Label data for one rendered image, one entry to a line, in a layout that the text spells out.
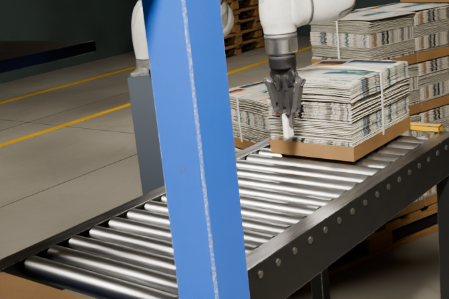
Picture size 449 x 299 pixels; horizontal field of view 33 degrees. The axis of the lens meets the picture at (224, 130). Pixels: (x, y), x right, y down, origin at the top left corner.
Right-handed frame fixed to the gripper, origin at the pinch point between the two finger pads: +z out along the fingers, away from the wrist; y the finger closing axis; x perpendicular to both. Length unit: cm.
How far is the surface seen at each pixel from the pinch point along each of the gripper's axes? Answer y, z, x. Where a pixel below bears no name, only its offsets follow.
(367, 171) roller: -20.1, 13.6, -7.1
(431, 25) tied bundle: 23, -6, -154
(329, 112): -7.3, -1.6, -10.7
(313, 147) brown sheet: -1.5, 9.2, -10.0
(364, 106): -14.2, -1.9, -18.6
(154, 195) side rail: 22.6, 12.9, 32.9
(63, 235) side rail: 24, 13, 63
